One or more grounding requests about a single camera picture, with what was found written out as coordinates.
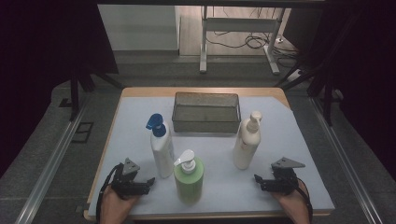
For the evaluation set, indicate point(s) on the white metal desk frame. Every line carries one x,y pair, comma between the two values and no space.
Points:
239,24

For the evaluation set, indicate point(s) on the black stand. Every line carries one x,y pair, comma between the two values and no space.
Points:
327,93
74,93

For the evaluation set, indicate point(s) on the aluminium rail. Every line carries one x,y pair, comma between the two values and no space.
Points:
345,161
46,174

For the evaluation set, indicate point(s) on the white panel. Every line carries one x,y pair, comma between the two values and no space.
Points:
140,28

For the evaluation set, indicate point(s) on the light blue mat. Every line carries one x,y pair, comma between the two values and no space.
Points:
224,174

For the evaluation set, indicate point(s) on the person's right hand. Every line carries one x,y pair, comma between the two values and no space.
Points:
295,207

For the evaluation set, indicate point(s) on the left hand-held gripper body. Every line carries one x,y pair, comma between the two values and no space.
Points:
126,182

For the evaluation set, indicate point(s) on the grey metal mesh basket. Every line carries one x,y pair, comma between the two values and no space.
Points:
205,123

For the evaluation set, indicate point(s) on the green bottle with white pump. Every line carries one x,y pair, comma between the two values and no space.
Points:
189,185

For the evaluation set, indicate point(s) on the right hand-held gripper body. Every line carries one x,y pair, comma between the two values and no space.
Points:
285,179

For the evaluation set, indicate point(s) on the person's left hand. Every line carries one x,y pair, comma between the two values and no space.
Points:
113,208

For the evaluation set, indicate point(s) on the white bottle with blue pump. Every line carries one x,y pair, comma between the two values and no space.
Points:
162,152

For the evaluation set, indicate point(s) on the white power strip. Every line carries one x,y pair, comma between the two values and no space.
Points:
297,74

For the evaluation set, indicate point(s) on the cream white pump bottle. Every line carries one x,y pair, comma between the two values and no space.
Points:
246,146

